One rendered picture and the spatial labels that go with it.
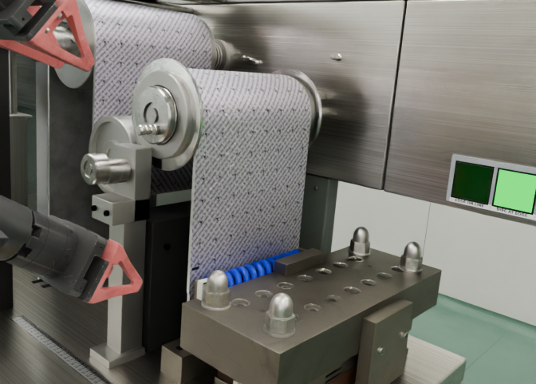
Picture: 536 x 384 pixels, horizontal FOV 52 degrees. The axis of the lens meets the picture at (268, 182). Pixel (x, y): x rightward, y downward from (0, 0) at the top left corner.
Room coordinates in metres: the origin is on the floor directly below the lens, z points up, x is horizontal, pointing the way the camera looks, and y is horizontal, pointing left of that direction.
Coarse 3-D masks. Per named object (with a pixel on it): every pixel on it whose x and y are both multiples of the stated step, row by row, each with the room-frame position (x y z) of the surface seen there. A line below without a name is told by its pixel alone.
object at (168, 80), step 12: (156, 72) 0.72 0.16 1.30; (168, 72) 0.71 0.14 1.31; (144, 84) 0.74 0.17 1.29; (156, 84) 0.72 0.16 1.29; (168, 84) 0.70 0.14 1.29; (180, 84) 0.69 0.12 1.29; (180, 96) 0.69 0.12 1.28; (180, 108) 0.69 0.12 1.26; (180, 120) 0.69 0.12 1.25; (180, 132) 0.69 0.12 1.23; (144, 144) 0.73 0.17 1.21; (156, 144) 0.72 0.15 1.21; (168, 144) 0.70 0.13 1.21; (180, 144) 0.69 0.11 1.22; (156, 156) 0.72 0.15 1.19; (168, 156) 0.70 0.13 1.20
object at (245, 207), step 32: (224, 160) 0.72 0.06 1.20; (256, 160) 0.77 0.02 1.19; (288, 160) 0.83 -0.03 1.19; (192, 192) 0.69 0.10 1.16; (224, 192) 0.73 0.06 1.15; (256, 192) 0.78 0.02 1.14; (288, 192) 0.83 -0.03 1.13; (192, 224) 0.68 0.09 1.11; (224, 224) 0.73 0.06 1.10; (256, 224) 0.78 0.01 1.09; (288, 224) 0.84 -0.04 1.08; (192, 256) 0.69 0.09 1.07; (224, 256) 0.73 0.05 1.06; (256, 256) 0.78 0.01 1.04; (192, 288) 0.69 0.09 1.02
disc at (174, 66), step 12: (156, 60) 0.73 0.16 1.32; (168, 60) 0.72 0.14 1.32; (144, 72) 0.75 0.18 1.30; (180, 72) 0.70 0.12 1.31; (192, 84) 0.69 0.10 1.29; (192, 96) 0.69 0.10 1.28; (132, 108) 0.77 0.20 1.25; (192, 108) 0.68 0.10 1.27; (132, 120) 0.77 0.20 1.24; (192, 120) 0.68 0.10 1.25; (192, 132) 0.68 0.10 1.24; (192, 144) 0.68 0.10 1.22; (180, 156) 0.70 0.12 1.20; (168, 168) 0.71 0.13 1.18
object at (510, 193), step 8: (504, 176) 0.74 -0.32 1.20; (512, 176) 0.73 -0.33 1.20; (520, 176) 0.73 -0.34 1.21; (528, 176) 0.72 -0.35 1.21; (504, 184) 0.74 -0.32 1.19; (512, 184) 0.73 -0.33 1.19; (520, 184) 0.73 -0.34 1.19; (528, 184) 0.72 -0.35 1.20; (496, 192) 0.74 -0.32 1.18; (504, 192) 0.74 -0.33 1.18; (512, 192) 0.73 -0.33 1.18; (520, 192) 0.72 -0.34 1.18; (528, 192) 0.72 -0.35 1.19; (496, 200) 0.74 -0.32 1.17; (504, 200) 0.74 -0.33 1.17; (512, 200) 0.73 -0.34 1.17; (520, 200) 0.72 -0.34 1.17; (528, 200) 0.72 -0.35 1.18; (512, 208) 0.73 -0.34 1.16; (520, 208) 0.72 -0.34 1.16; (528, 208) 0.72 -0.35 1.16
